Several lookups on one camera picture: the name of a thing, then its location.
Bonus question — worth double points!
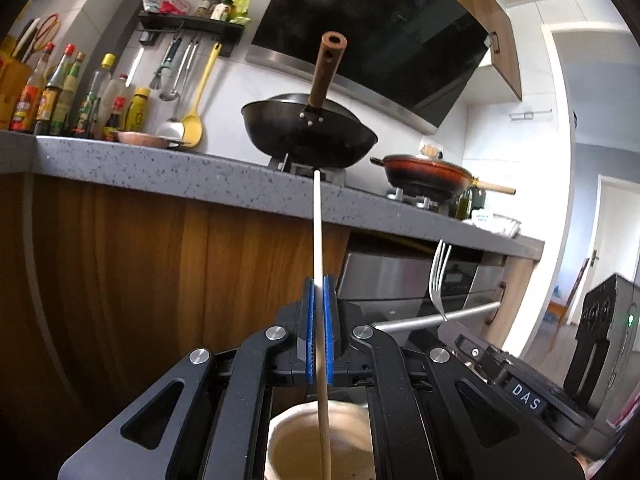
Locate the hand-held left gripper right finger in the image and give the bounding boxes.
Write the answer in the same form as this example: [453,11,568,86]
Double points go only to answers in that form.
[322,275,586,480]

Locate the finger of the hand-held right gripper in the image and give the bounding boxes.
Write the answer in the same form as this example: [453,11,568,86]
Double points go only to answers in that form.
[439,319,506,383]

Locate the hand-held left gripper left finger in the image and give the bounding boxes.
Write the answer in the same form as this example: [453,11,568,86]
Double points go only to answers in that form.
[57,278,321,480]

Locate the silver fork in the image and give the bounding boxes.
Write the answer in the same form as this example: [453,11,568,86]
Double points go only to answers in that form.
[428,240,452,322]

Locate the wooden chopstick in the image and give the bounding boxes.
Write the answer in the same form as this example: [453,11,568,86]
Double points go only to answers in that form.
[312,169,333,480]

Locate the white floral ceramic utensil holder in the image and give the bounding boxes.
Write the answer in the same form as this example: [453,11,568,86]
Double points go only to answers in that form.
[265,400,376,480]

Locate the stainless steel built-in oven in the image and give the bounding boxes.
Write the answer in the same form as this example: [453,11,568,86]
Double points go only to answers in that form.
[336,237,506,356]

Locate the white plastic tray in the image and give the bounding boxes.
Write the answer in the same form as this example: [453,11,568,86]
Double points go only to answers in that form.
[462,210,522,239]

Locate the green olive oil bottle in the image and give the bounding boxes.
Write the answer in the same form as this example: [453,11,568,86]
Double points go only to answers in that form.
[456,177,481,221]

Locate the gas stove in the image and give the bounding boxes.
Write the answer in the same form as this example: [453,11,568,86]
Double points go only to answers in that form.
[267,152,453,216]

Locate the red frying pan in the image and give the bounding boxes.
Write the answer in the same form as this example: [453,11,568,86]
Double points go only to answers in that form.
[370,154,517,202]

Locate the yellow ladle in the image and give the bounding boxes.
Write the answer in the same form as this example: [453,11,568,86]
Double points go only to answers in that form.
[180,42,222,147]

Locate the steel ladle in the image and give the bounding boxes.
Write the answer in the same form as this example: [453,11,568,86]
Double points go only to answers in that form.
[156,95,184,142]

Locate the pink ceramic dish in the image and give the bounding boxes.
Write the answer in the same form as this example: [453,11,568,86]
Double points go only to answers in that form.
[116,131,174,149]

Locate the yellow squeeze bottle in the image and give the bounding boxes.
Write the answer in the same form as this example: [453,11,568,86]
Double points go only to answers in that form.
[124,87,151,133]

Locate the small dark soy sauce bottle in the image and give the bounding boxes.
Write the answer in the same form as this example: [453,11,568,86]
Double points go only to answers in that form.
[103,97,126,141]

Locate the steel skimmer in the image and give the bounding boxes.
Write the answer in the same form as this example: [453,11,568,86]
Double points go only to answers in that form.
[160,35,197,102]

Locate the black glass range hood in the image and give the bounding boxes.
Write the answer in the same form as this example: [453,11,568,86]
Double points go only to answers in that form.
[246,0,493,136]

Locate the white bottle red cap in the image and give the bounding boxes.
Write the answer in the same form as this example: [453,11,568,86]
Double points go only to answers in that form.
[97,74,131,133]

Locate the clear oil bottle yellow cap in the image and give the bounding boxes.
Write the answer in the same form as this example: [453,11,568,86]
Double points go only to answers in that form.
[75,53,117,139]

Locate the green label sauce bottle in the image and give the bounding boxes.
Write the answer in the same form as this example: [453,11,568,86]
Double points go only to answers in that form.
[50,52,87,136]

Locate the green seasoning packet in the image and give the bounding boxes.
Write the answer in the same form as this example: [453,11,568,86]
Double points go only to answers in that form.
[227,0,254,25]

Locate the brown sauce bottle red cap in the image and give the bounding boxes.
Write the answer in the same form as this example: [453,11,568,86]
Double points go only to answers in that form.
[34,44,76,136]

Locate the red label sauce bottle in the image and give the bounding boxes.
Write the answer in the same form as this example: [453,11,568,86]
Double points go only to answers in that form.
[10,42,56,134]

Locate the black wok with wooden handle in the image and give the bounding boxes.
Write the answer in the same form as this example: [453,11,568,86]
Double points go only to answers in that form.
[241,31,379,170]

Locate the wooden upper wall cabinet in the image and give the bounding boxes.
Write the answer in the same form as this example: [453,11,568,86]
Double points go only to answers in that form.
[405,0,523,102]

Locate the black wall spice rack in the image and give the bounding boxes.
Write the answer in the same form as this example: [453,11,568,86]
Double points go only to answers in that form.
[137,10,246,58]

